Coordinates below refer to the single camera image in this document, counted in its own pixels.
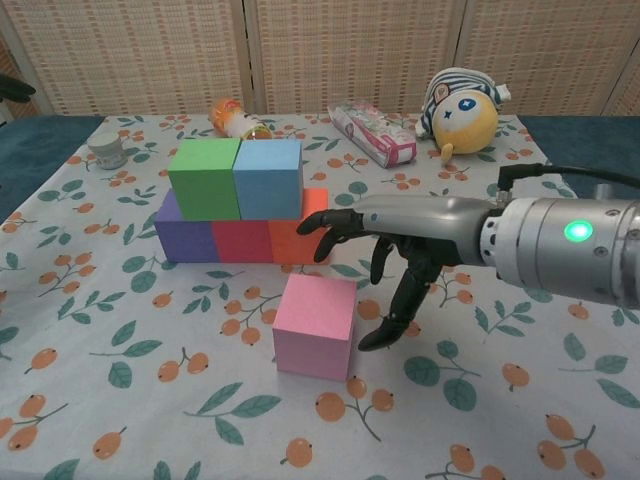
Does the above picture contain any red foam cube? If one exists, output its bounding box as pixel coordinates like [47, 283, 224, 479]
[212, 218, 275, 265]

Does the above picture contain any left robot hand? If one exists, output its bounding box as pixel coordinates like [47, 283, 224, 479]
[0, 74, 37, 104]

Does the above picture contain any orange drink bottle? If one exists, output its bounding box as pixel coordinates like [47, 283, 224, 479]
[208, 98, 275, 142]

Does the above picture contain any small white jar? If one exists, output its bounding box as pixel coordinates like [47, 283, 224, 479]
[88, 133, 126, 170]

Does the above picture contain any floral tablecloth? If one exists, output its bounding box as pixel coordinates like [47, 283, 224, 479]
[0, 113, 640, 480]

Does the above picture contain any pink toothbrush package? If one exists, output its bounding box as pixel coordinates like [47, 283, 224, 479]
[328, 99, 418, 168]

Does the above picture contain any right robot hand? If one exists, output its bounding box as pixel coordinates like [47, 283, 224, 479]
[296, 194, 501, 351]

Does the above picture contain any yellow plush toy striped hat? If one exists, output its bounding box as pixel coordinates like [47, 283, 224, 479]
[414, 68, 511, 164]

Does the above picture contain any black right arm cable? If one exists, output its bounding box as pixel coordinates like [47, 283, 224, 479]
[495, 162, 640, 206]

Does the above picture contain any blue foam cube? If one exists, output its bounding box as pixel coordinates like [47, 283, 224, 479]
[232, 139, 304, 221]

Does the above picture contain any green foam cube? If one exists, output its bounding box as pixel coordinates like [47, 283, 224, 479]
[167, 138, 242, 221]

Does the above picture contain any woven folding screen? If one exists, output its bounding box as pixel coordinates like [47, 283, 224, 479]
[0, 0, 640, 119]

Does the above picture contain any purple foam cube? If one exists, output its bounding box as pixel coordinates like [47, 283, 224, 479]
[154, 189, 221, 265]

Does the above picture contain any orange foam cube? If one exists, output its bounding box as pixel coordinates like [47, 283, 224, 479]
[268, 188, 332, 266]

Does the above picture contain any pink foam cube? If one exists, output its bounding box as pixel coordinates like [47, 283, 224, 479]
[272, 273, 358, 383]

